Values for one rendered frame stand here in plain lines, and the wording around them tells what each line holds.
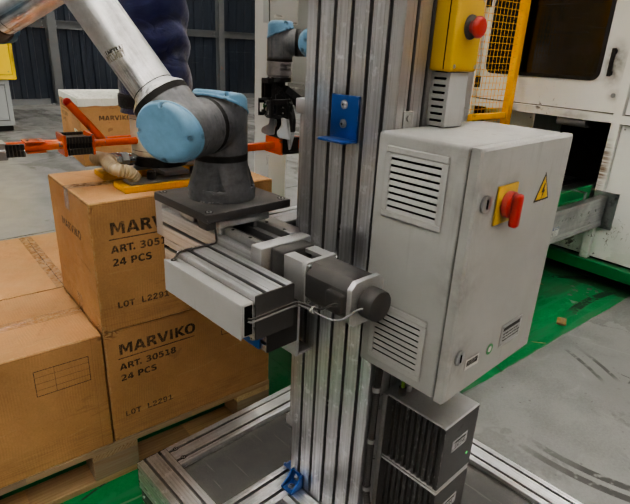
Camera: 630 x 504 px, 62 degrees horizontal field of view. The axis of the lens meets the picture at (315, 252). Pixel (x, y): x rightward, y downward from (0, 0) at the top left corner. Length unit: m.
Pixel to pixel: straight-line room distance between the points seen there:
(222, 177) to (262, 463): 0.90
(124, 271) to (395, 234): 0.91
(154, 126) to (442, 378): 0.70
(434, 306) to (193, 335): 1.06
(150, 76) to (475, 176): 0.61
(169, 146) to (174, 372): 1.01
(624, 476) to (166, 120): 1.94
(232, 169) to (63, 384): 0.88
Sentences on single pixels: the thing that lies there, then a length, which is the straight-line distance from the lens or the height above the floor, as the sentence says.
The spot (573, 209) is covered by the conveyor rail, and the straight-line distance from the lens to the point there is 3.31.
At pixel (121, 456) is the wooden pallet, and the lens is 1.96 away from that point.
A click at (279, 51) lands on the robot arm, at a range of 1.61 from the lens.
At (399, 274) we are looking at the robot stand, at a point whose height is 0.98.
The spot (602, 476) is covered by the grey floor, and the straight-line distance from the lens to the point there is 2.25.
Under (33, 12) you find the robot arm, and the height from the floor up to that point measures 1.41.
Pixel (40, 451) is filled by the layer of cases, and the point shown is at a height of 0.22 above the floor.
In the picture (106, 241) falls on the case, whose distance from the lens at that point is 1.58.
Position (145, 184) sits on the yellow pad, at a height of 0.96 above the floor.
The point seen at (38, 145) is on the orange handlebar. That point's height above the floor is 1.08.
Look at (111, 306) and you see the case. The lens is 1.65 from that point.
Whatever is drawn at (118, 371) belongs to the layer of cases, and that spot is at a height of 0.40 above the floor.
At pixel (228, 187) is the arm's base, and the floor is 1.07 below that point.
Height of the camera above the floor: 1.36
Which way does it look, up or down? 21 degrees down
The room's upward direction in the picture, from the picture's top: 3 degrees clockwise
